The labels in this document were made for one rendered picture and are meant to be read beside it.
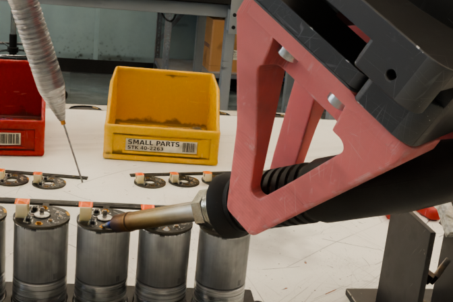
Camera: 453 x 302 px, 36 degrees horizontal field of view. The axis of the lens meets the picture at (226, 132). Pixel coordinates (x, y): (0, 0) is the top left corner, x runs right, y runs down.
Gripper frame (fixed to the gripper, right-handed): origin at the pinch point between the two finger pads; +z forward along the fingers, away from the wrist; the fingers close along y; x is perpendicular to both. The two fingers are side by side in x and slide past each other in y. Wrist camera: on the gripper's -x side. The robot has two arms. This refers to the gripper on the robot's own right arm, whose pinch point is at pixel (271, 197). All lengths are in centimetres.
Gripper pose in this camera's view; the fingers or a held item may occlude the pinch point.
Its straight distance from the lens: 24.9
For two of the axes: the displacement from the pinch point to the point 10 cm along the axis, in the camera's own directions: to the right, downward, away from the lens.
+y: -6.2, 1.5, -7.7
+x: 6.3, 6.8, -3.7
